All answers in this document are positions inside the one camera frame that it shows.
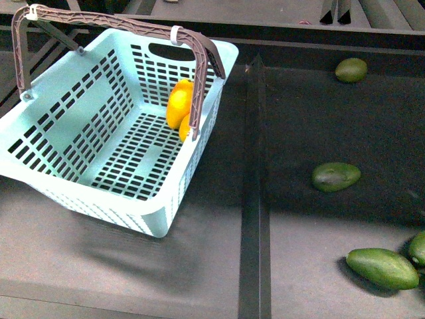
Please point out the yellow lemon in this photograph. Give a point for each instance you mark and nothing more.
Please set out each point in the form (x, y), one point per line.
(184, 128)

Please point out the yellow mango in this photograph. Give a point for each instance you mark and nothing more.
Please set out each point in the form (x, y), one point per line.
(179, 103)

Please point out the light blue plastic basket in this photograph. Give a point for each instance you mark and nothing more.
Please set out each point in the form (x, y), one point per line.
(94, 137)

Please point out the brown basket handle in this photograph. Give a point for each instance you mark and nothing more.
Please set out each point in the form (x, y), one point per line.
(204, 50)

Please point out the black fruit display tray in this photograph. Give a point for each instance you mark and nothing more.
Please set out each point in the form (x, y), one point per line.
(59, 264)

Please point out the green avocado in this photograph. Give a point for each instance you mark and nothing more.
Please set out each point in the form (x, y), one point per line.
(335, 176)
(351, 70)
(416, 249)
(384, 268)

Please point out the black tray divider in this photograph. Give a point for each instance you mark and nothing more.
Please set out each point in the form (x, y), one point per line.
(254, 297)

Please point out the white cable tie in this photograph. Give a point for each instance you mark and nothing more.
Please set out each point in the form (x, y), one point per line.
(32, 14)
(174, 33)

